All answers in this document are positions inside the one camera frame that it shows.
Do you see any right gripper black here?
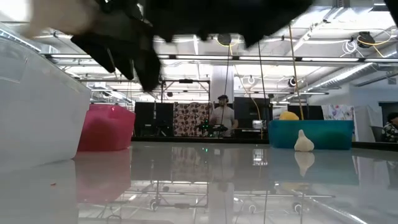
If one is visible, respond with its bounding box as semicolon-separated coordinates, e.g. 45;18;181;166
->
96;0;313;91

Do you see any yellow lemon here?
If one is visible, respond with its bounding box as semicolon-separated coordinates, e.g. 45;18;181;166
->
279;111;300;121

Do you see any black partition panel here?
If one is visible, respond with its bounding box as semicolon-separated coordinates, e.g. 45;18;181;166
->
134;101;174;137
233;96;274;130

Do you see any brown patterned cloth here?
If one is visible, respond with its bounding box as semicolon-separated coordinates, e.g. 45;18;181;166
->
173;102;212;137

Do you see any pink plastic basket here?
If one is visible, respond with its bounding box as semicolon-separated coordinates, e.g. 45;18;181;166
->
76;104;137;152

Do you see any background robot with green lights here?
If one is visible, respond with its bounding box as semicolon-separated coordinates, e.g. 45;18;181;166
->
197;119;229;137

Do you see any standing person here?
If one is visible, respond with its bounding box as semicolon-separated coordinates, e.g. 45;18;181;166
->
210;95;239;138

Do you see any clear plastic basket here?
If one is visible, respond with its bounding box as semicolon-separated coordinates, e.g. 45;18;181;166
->
0;23;91;174

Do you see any white garlic bulb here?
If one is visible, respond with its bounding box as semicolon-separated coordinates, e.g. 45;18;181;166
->
294;129;315;152

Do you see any teal plastic basket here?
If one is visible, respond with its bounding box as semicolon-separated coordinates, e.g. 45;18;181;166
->
267;119;354;151

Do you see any floral cloth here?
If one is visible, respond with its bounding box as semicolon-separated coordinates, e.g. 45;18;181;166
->
322;104;354;121

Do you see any grey chair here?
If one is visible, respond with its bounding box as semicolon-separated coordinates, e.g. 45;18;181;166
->
369;125;385;143

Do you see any seated person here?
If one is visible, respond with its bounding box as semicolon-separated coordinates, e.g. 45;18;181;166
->
381;112;398;143

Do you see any black aluminium table frame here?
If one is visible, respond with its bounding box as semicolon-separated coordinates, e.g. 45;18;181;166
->
130;136;398;152

